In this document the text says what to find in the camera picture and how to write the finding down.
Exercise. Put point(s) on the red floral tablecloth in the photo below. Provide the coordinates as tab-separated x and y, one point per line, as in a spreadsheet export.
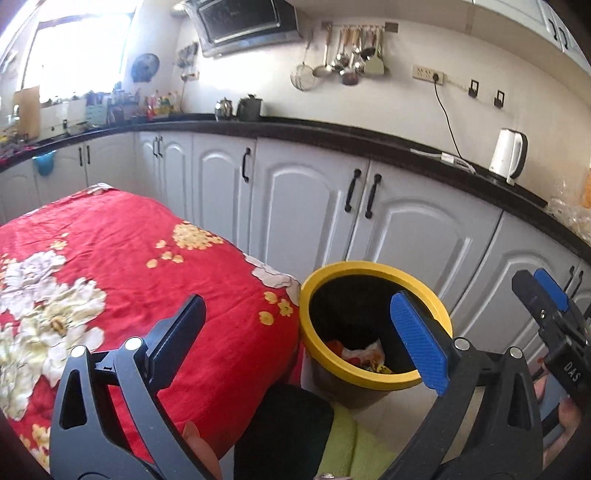
103	265

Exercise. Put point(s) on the blue round wall fan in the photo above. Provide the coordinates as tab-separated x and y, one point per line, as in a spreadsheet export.
144	67

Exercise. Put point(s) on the condiment bottles group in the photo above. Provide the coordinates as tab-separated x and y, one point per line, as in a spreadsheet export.
161	106

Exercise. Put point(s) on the white electric kettle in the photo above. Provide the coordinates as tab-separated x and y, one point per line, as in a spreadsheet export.
510	155

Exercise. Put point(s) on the blue bag on cabinet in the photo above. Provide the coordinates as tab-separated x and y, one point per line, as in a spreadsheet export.
44	164

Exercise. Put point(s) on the wire mesh skimmer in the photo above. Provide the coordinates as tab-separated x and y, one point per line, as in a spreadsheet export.
302	78

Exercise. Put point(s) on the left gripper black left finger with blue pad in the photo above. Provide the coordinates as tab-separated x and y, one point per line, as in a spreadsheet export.
108	422

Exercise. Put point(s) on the white lower kitchen cabinets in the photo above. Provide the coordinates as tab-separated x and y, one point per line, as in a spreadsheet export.
298	207

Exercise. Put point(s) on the dark metal pot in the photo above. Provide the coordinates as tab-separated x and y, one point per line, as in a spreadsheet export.
249	108

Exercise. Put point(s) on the hanging utensil rack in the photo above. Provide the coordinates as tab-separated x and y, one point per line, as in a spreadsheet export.
352	52

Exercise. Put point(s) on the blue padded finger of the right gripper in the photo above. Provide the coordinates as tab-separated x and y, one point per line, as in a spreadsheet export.
554	290

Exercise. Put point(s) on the green garment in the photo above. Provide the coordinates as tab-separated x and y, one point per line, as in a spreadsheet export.
352	451

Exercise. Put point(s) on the person's left hand thumb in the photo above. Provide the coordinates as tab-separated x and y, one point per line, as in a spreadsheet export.
201	449

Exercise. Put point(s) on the person's right hand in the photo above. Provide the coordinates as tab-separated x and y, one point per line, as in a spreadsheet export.
570	419

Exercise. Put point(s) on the yellow rimmed trash bin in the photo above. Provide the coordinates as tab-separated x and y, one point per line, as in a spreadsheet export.
347	306

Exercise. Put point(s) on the white upper cabinet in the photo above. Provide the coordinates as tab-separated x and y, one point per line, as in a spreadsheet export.
539	17

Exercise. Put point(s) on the black range hood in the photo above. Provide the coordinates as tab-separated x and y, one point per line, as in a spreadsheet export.
231	26

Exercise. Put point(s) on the black countertop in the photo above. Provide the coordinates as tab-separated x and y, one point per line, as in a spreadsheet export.
384	148

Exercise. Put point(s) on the wall power socket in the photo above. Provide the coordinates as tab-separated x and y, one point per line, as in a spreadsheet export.
428	75

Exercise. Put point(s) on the snack wrapper pile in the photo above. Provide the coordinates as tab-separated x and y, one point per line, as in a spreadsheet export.
372	358

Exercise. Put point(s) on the steel kettle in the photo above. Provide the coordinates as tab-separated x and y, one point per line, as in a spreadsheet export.
223	110

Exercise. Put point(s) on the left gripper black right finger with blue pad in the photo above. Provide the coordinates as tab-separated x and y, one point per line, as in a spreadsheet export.
485	422

